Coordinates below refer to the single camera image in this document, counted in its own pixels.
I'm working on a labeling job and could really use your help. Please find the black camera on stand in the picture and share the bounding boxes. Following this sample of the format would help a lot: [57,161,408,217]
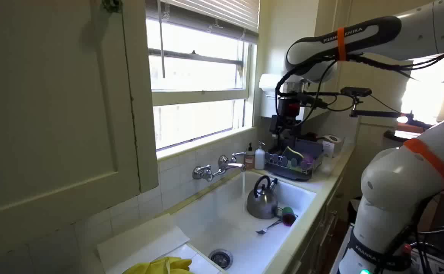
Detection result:
[341,86,373,97]

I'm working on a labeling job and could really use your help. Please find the chrome wall faucet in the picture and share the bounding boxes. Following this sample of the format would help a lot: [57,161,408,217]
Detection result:
[192,150,250,182]

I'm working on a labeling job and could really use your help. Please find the yellow rubber glove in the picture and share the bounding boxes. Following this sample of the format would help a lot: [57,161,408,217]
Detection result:
[123,257,192,274]

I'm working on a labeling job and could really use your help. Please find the dish drying rack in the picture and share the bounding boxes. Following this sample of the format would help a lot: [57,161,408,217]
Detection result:
[265,138,324,180]

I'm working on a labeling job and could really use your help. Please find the window with white frame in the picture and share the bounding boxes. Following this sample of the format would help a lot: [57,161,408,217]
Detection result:
[145,0,260,152]

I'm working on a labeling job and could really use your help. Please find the dark soap pump bottle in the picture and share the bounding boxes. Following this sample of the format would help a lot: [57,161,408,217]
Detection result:
[245,142,256,170]

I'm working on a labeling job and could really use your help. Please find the steel kettle black handle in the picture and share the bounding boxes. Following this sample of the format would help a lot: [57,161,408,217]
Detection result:
[247,174,279,218]

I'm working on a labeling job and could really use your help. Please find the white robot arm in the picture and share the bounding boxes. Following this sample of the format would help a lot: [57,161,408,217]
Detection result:
[286,0,444,274]

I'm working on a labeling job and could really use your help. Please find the white soap pump bottle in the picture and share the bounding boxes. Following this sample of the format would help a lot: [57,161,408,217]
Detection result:
[254,142,266,170]

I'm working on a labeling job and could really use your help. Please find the cream wall cabinet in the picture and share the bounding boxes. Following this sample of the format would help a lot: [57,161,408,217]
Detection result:
[0,0,160,255]

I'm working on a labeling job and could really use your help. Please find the white paper towel dispenser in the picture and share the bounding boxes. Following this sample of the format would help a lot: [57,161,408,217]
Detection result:
[259,72,282,118]

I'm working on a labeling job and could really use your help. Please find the chrome sink drain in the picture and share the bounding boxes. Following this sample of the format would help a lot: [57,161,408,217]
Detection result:
[210,249,233,269]

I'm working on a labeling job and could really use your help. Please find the white ceramic sink basin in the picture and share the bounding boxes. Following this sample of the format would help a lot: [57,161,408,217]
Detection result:
[174,171,297,274]

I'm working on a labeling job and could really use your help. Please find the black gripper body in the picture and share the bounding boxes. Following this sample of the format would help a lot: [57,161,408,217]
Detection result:
[277,95,300,132]

